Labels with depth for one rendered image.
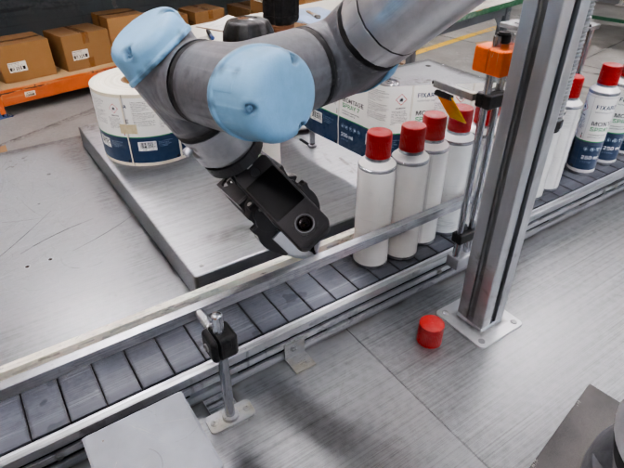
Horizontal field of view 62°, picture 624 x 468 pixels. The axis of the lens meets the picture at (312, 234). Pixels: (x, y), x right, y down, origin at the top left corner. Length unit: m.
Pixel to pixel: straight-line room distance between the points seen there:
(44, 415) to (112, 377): 0.08
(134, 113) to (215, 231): 0.31
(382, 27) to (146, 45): 0.20
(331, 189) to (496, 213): 0.37
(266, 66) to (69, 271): 0.61
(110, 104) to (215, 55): 0.64
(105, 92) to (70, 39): 3.29
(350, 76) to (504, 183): 0.25
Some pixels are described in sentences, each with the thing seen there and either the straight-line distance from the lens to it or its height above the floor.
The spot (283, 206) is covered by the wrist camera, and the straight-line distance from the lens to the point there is 0.56.
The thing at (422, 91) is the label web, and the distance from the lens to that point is 0.94.
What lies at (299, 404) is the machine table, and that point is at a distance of 0.66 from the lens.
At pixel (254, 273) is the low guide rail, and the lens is 0.70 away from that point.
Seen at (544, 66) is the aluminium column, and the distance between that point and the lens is 0.59.
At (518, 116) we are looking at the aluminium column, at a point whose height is 1.14.
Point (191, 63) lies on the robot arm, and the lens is 0.46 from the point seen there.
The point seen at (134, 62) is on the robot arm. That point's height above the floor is 1.22.
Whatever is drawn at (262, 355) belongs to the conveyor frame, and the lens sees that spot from 0.67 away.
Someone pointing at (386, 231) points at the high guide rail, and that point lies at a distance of 0.70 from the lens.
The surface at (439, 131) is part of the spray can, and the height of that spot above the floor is 1.07.
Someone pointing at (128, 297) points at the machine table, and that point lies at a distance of 0.84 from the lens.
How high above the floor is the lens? 1.35
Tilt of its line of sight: 34 degrees down
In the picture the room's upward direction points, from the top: straight up
